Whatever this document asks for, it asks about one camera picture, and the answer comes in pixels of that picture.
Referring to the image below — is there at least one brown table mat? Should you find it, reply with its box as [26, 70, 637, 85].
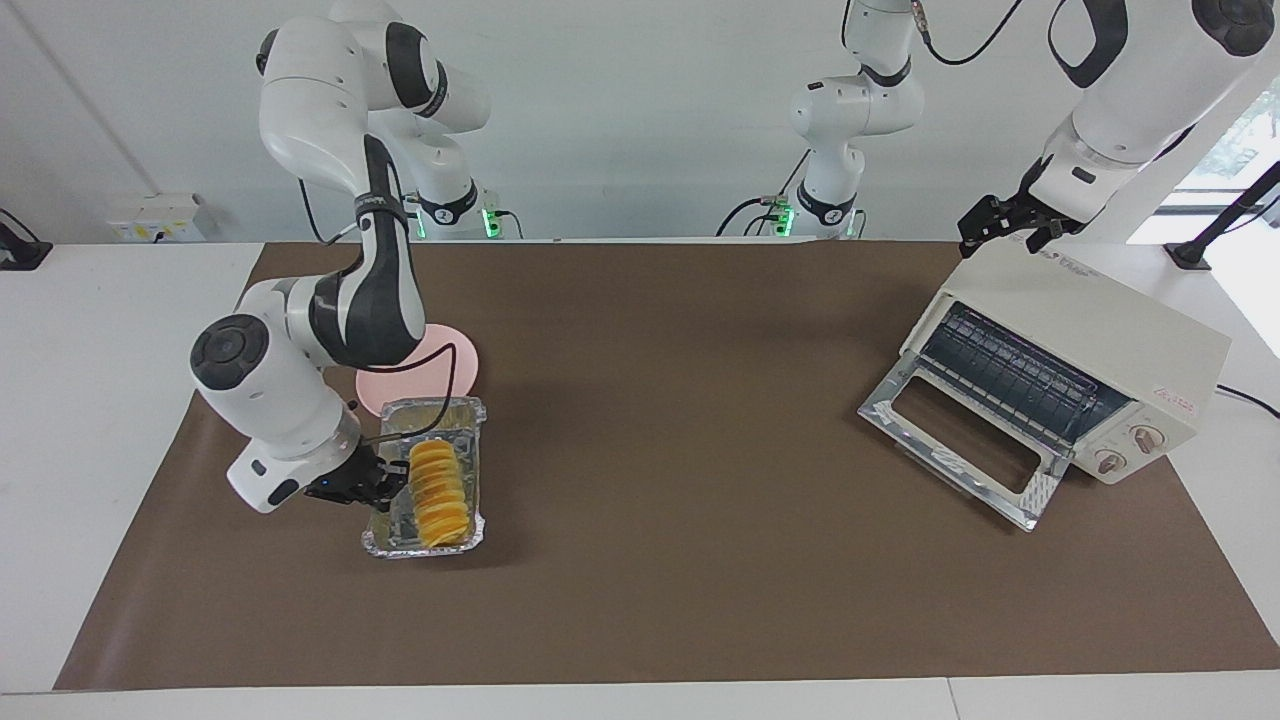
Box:
[52, 238, 1280, 693]

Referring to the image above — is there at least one white toaster oven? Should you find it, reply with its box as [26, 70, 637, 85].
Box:
[898, 240, 1233, 487]

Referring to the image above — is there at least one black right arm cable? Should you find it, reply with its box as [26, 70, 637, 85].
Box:
[297, 150, 460, 449]

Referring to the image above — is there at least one metal oven rack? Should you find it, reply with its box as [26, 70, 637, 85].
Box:
[920, 302, 1131, 451]

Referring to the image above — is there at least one black oven power cord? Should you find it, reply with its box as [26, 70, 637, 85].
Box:
[1214, 384, 1280, 421]

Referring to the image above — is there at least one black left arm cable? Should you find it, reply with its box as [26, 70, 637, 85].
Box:
[913, 0, 1031, 68]

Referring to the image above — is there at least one white wall socket box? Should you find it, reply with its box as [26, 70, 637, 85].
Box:
[107, 192, 207, 244]

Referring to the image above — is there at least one black camera stand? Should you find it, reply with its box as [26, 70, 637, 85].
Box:
[0, 207, 54, 272]
[1164, 160, 1280, 272]

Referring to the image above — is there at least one yellow sliced bread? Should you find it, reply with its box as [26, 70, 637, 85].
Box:
[407, 437, 472, 550]

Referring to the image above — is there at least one black arm base cable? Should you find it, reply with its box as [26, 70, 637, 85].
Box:
[714, 148, 809, 239]

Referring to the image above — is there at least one bright window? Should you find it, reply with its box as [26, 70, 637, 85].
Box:
[1150, 70, 1280, 246]

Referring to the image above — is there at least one pink round plate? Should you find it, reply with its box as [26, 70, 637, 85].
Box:
[355, 322, 482, 420]

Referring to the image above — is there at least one aluminium foil tray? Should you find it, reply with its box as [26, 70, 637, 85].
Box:
[361, 396, 491, 560]

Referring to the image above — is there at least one glass oven door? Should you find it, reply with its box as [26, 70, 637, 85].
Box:
[857, 352, 1077, 533]

